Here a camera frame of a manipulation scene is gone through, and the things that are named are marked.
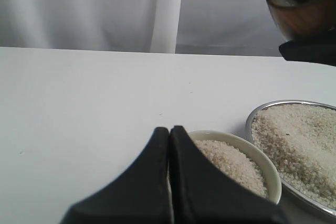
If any brown wooden cup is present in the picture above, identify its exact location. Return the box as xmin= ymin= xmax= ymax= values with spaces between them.
xmin=266 ymin=0 xmax=335 ymax=40

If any white ceramic rice bowl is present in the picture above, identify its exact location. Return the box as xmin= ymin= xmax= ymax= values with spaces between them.
xmin=188 ymin=131 xmax=282 ymax=205

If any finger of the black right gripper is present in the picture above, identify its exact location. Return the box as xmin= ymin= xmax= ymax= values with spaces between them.
xmin=279 ymin=29 xmax=335 ymax=66

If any white backdrop curtain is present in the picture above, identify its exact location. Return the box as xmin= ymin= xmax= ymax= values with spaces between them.
xmin=1 ymin=0 xmax=284 ymax=56

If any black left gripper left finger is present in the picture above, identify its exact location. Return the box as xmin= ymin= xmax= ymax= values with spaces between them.
xmin=61 ymin=127 xmax=169 ymax=223

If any round steel rice tray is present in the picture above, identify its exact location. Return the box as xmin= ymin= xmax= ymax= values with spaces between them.
xmin=245 ymin=100 xmax=335 ymax=220

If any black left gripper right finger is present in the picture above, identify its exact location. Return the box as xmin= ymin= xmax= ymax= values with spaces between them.
xmin=169 ymin=126 xmax=289 ymax=223

